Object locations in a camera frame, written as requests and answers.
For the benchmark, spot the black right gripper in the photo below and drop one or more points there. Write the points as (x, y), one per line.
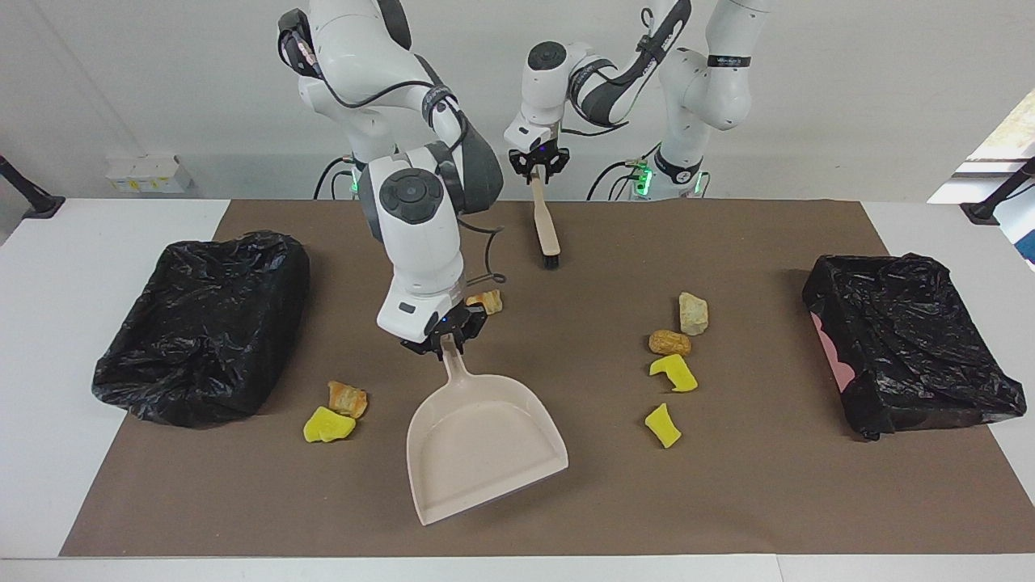
(447, 325)

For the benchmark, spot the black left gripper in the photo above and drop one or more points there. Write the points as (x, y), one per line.
(539, 149)

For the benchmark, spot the striped croissant piece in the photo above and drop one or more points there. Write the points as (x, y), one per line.
(492, 302)
(348, 398)

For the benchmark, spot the beige brush with black bristles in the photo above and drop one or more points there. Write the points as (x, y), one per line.
(546, 226)

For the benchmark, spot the beige plastic dustpan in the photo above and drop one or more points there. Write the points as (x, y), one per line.
(477, 453)

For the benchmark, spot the pale-ended croissant piece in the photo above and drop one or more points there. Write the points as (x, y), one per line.
(693, 314)

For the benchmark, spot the brown bun piece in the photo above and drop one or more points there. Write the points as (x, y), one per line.
(669, 343)

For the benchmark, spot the notched yellow sponge piece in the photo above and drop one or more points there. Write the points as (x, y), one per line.
(675, 376)

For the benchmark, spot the yellow sponge wedge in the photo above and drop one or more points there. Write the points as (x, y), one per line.
(663, 427)

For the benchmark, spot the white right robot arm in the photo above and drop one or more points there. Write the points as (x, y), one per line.
(420, 242)

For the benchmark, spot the black plastic trash bag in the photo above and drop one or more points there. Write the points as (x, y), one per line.
(202, 339)
(914, 347)

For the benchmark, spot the pink bin box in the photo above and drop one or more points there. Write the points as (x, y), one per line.
(833, 352)

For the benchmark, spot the brown table mat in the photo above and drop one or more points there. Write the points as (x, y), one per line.
(728, 485)

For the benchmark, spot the black stand foot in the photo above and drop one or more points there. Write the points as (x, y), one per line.
(28, 194)
(999, 198)

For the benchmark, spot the white wall socket box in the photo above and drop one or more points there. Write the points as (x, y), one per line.
(145, 174)

